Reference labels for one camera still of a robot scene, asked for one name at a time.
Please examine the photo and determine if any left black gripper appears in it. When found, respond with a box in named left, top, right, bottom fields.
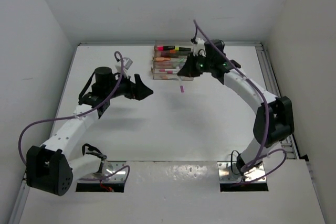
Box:
left=105, top=70, right=153, bottom=100

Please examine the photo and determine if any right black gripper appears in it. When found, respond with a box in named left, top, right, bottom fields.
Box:
left=178, top=53, right=213, bottom=78

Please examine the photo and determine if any yellow black highlighter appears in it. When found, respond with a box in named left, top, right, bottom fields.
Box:
left=174, top=46, right=192, bottom=52

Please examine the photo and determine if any pink capped white marker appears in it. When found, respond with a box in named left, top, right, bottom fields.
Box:
left=159, top=69, right=178, bottom=74

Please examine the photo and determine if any purple black highlighter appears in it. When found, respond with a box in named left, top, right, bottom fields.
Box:
left=159, top=52, right=188, bottom=58

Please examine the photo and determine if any pink black highlighter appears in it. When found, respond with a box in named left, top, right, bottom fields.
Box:
left=156, top=46, right=175, bottom=51

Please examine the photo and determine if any peach capped horizontal marker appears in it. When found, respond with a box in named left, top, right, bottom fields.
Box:
left=160, top=74, right=180, bottom=80

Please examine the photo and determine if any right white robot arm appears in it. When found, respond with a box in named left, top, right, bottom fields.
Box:
left=177, top=38, right=295, bottom=174

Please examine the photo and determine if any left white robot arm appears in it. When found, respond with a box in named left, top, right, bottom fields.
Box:
left=26, top=67, right=153, bottom=196

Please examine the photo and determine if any clear tiered organizer tray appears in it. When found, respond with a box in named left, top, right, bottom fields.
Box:
left=151, top=40, right=193, bottom=81

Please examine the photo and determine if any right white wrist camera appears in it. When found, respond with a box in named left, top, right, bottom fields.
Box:
left=191, top=37, right=206, bottom=57

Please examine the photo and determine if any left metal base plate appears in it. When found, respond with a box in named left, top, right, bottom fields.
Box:
left=92, top=161, right=128, bottom=183

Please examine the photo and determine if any metal base plate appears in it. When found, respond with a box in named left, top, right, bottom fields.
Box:
left=92, top=161, right=128, bottom=183
left=217, top=162, right=267, bottom=184

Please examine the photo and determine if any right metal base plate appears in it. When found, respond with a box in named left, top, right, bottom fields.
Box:
left=217, top=162, right=267, bottom=184

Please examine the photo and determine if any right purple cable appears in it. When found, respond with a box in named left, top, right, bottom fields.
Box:
left=193, top=19, right=288, bottom=184

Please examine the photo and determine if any purple cable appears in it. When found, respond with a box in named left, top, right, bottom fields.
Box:
left=193, top=19, right=288, bottom=184
left=18, top=51, right=131, bottom=182

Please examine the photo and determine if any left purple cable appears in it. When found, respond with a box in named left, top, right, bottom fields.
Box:
left=18, top=51, right=131, bottom=182

